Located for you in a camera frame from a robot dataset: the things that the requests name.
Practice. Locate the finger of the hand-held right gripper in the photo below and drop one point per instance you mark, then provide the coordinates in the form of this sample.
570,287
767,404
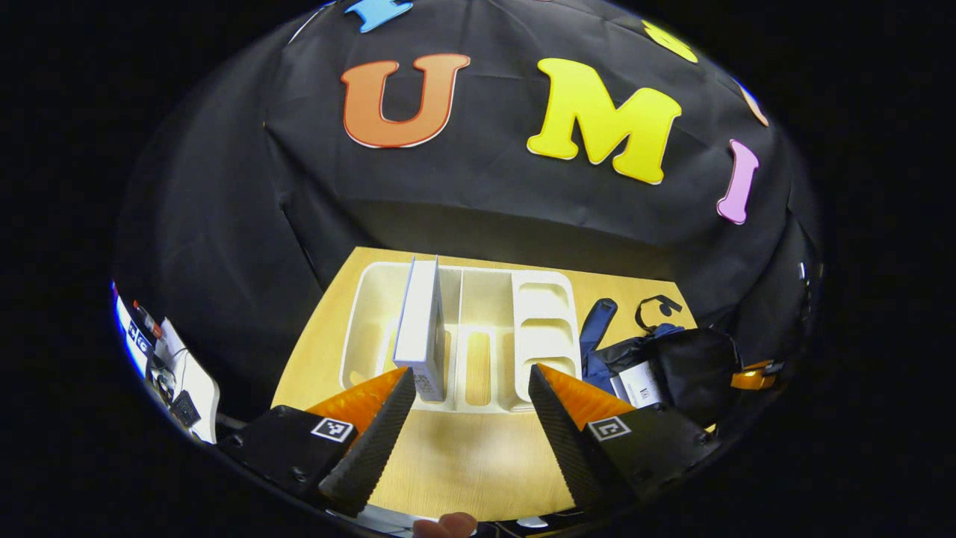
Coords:
750,377

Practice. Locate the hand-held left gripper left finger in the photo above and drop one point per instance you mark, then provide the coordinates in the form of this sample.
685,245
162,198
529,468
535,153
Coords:
377,441

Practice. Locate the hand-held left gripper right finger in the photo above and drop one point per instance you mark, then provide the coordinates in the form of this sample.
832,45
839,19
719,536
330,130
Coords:
564,441

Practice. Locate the blue schoolbag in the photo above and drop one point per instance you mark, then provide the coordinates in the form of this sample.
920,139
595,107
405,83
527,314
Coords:
694,366

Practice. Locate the white grey patterned book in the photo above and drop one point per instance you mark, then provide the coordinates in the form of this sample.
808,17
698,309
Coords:
641,382

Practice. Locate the white plastic bookshelf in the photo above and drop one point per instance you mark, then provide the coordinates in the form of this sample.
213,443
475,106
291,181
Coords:
485,314

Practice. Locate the white side desk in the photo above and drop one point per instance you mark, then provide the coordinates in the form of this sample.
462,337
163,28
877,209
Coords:
198,381

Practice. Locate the black keyboard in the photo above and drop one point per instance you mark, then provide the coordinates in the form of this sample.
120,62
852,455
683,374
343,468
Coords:
185,409

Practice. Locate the black backdrop cloth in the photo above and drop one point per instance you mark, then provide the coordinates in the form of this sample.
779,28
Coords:
485,202

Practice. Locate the red bottle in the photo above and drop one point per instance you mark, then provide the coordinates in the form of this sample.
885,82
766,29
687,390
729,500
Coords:
148,320

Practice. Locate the computer monitor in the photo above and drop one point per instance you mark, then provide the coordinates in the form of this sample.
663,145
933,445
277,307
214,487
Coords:
128,332

